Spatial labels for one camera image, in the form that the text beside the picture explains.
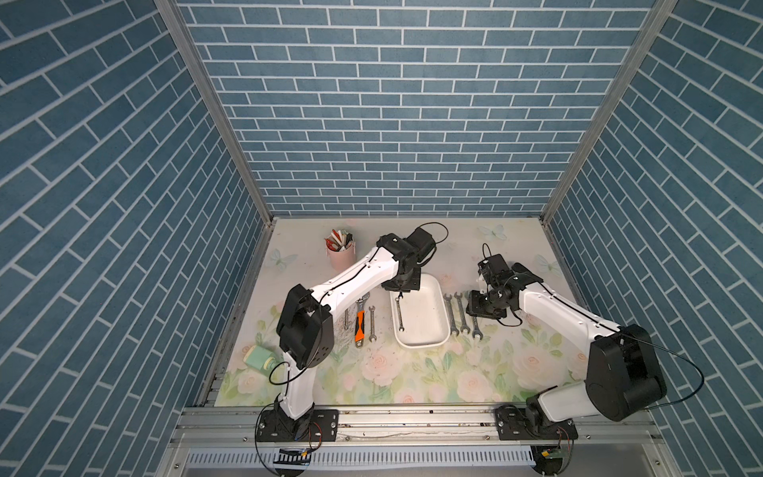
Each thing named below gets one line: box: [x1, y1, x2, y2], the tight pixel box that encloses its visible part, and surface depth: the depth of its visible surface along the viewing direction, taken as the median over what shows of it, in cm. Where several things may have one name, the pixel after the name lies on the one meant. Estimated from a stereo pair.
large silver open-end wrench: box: [471, 315, 484, 340], surface depth 93 cm
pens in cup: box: [323, 228, 354, 252], surface depth 103 cm
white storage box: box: [389, 273, 451, 349], surface depth 95 cm
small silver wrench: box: [368, 305, 378, 343], surface depth 93 cm
